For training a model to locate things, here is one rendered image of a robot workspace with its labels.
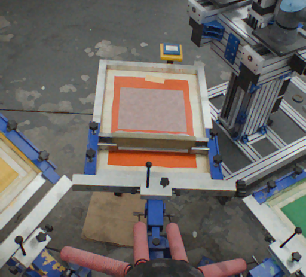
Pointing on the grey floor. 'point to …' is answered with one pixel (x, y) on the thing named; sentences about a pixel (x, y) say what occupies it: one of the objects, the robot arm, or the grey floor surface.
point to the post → (170, 56)
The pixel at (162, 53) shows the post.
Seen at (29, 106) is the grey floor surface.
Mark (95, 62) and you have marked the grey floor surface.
